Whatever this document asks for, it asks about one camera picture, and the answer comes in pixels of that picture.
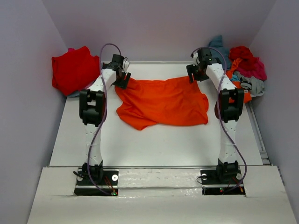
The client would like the orange t-shirt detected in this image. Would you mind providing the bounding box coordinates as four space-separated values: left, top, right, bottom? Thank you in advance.
114 77 209 131
226 58 252 103

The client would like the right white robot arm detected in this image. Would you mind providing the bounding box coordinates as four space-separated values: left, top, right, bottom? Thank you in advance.
186 47 244 185

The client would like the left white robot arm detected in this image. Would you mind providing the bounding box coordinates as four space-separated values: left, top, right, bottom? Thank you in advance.
79 54 131 185

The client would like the teal blue crumpled t-shirt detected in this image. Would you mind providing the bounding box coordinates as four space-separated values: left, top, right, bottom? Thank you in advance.
208 35 231 70

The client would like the red crumpled t-shirt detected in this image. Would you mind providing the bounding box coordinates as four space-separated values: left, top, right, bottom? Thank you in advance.
228 46 256 70

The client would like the folded red t-shirt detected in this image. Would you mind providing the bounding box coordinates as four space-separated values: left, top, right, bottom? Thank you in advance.
51 46 100 96

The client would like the folded light blue t-shirt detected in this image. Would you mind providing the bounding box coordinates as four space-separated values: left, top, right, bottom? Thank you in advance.
68 91 80 98

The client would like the grey crumpled t-shirt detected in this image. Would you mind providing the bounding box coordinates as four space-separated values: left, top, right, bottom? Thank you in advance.
233 71 265 97

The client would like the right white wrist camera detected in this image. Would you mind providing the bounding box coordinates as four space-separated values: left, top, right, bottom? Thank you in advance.
191 52 200 66

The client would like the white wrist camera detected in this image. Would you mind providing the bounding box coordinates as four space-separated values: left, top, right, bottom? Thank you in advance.
191 52 200 66
123 59 130 71

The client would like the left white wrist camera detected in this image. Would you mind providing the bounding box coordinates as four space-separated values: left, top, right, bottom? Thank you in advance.
123 59 130 71

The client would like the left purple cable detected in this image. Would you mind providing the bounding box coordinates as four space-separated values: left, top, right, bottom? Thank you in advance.
86 43 123 195

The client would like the purple cable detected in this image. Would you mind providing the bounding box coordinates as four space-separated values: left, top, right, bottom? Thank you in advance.
191 46 247 194
86 43 123 195

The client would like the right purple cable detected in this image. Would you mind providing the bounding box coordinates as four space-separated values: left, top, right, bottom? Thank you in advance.
191 46 247 194

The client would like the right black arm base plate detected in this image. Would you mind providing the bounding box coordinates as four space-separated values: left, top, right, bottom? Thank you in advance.
197 169 246 196

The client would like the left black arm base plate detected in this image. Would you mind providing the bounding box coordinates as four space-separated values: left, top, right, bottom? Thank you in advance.
73 168 119 196

